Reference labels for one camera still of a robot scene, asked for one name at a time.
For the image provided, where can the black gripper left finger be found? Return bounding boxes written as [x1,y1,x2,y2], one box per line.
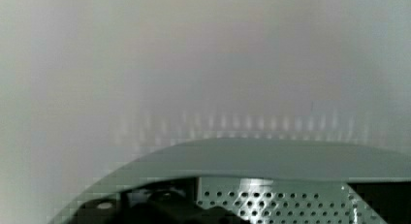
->
[76,190,249,224]

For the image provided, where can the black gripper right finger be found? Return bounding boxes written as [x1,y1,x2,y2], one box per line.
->
[349,182,411,224]

